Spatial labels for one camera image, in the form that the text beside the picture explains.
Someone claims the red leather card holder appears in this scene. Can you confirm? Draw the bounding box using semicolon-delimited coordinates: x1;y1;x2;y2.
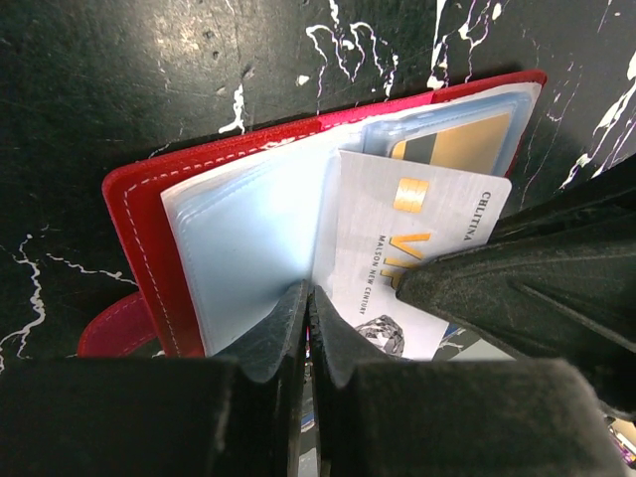
78;70;547;358

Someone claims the gold magnetic stripe card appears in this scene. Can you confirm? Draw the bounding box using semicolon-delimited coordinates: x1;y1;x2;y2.
389;113;510;174

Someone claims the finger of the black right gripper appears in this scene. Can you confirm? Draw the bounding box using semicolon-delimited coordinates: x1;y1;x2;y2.
397;210;635;412
489;156;635;244

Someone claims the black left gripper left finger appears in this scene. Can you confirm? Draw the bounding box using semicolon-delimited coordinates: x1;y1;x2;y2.
1;282;308;476

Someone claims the white VIP chip card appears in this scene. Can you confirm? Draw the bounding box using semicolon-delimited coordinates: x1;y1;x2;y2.
323;151;512;360

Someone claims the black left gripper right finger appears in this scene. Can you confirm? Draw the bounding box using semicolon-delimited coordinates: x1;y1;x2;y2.
307;288;626;476

